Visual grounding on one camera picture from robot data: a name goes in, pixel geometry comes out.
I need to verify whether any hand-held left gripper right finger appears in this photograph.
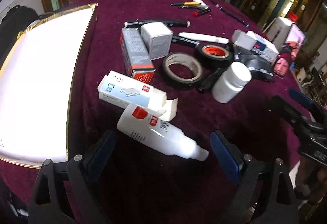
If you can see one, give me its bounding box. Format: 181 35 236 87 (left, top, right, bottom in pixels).
209 129 298 224

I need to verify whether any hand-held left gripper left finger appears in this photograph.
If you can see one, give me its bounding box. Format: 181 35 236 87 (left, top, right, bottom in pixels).
28 129 116 224

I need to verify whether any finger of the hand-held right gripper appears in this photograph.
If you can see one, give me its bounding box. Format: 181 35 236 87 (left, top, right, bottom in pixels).
289 87 327 125
268 96 311 127

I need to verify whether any white glue bottle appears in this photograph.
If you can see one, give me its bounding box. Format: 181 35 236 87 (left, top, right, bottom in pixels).
117 104 210 162

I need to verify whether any black foil packet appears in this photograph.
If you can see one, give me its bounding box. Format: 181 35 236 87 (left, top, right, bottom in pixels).
231 45 276 83

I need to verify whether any white pill bottle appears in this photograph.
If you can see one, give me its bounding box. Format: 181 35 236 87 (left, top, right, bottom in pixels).
211 61 252 104

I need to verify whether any white staples box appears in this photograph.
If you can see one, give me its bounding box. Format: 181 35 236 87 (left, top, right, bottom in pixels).
97 70 179 122

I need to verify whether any white box blue print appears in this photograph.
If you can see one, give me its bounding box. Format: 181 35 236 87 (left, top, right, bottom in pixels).
246 30 280 63

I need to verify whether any small grey box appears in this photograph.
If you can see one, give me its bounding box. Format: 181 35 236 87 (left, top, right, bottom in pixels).
232 29 256 50

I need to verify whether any grey-cored black tape roll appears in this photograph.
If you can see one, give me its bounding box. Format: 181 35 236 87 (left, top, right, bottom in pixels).
162 52 204 89

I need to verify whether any black tape roll red core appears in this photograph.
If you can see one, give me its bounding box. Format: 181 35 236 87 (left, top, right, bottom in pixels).
195 44 234 67

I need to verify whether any tall grey box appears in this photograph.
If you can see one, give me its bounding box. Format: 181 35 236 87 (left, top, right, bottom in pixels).
121 27 156 84

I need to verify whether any gold-rimmed white box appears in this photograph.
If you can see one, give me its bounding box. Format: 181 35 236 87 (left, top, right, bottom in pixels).
0 3 98 169

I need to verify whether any white marker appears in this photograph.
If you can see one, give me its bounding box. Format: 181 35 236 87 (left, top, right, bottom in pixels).
178 32 230 45

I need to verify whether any white cube box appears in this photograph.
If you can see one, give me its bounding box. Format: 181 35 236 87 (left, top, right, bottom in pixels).
140 22 174 61

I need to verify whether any smartphone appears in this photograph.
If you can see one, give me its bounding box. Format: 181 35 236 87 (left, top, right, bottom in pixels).
273 23 306 79

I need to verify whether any white jug red cap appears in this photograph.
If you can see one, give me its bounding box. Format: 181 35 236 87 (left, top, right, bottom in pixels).
268 11 299 44

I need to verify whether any long black pen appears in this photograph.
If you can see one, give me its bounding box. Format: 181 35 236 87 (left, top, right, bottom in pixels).
219 7 251 27

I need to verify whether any black marker red cap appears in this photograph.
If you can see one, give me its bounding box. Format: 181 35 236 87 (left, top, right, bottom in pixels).
193 8 213 17

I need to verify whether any grey pen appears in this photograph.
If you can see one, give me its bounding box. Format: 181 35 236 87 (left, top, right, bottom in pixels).
179 4 211 9

